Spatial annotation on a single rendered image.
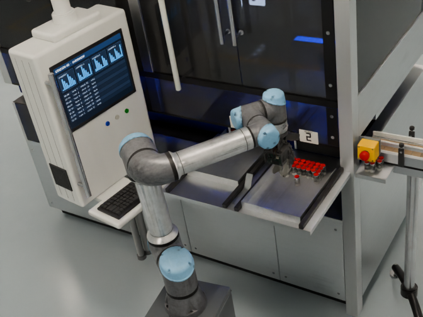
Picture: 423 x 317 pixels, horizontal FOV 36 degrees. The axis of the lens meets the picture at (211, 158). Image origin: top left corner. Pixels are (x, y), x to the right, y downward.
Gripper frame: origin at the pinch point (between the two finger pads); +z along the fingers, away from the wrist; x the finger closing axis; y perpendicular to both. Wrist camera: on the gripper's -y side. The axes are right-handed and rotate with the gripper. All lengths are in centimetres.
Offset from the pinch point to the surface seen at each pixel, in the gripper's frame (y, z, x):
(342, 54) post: -35.5, -32.5, 9.3
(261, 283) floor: -37, 110, -42
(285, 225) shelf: 4.5, 21.8, 0.6
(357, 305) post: -35, 101, 12
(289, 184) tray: -18.9, 21.4, -8.9
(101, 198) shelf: 11, 30, -89
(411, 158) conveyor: -46, 17, 33
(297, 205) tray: -7.7, 21.4, -0.1
